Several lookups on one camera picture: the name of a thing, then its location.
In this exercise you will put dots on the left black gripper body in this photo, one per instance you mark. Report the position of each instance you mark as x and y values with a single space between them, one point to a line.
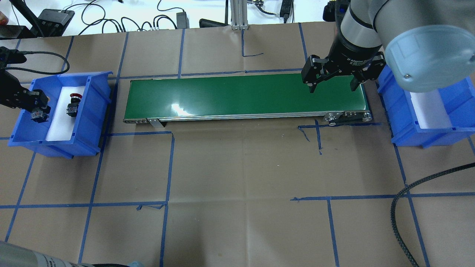
14 90

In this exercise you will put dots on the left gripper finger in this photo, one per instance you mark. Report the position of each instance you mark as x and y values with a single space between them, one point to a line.
35 116
44 114

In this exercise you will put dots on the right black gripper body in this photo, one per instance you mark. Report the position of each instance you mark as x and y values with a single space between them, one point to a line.
350 53

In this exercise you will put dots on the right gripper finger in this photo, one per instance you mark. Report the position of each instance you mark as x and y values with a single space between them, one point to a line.
312 86
356 82

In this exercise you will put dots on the red push button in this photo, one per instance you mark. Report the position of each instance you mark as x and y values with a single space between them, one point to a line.
73 106

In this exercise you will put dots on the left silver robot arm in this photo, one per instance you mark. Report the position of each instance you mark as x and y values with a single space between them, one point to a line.
14 95

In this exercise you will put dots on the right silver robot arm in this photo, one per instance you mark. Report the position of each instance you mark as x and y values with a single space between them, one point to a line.
427 44

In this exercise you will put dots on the white foam pad left bin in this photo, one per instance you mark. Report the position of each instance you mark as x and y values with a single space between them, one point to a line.
61 127

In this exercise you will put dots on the white foam pad bin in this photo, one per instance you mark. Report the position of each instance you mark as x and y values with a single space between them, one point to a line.
61 127
430 110

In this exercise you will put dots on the green conveyor belt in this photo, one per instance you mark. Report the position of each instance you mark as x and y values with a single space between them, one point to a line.
159 101

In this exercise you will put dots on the left blue plastic bin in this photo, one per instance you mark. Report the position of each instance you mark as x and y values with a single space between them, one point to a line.
88 127

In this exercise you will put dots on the blue plastic bin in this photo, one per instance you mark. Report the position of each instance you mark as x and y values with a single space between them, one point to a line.
88 127
459 102

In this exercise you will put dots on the white foam pad right bin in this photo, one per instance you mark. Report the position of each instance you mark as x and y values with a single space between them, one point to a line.
430 110

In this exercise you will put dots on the right blue plastic bin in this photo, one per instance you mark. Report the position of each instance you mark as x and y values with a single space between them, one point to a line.
459 102

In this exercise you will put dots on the black power adapter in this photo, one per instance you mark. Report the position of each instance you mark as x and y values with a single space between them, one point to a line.
182 21

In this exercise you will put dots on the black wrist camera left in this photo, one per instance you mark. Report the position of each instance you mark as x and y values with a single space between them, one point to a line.
11 56

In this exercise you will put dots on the aluminium frame post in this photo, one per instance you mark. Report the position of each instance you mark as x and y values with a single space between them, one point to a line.
239 14

